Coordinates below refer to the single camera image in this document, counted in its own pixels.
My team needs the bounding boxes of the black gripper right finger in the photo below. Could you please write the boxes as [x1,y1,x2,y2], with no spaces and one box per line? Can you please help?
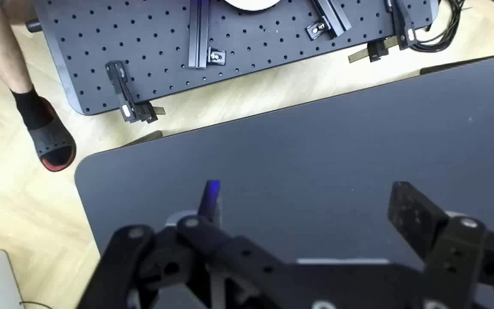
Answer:
[387,182,494,309]

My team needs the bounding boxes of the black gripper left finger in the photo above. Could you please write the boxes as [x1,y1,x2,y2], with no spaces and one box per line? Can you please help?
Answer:
[77,180,293,309]

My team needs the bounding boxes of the black and red sandal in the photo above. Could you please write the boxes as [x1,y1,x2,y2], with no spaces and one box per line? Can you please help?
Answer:
[13,89,77,171]

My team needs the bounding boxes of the grey perforated breadboard plate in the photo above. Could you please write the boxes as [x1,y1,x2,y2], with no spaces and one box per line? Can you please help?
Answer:
[27,0,439,115]

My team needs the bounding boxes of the person's leg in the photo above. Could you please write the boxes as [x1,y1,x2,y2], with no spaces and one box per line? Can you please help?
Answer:
[0,0,34,94]

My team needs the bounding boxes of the black clamp bracket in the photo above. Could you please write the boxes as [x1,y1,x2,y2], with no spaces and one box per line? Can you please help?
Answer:
[104,60,156,123]

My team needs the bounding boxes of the black cable bundle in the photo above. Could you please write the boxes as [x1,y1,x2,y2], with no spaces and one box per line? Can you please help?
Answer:
[408,0,466,55]

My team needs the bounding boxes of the aluminium extrusion rail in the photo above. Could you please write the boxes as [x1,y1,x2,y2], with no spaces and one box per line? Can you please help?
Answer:
[188,0,209,68]

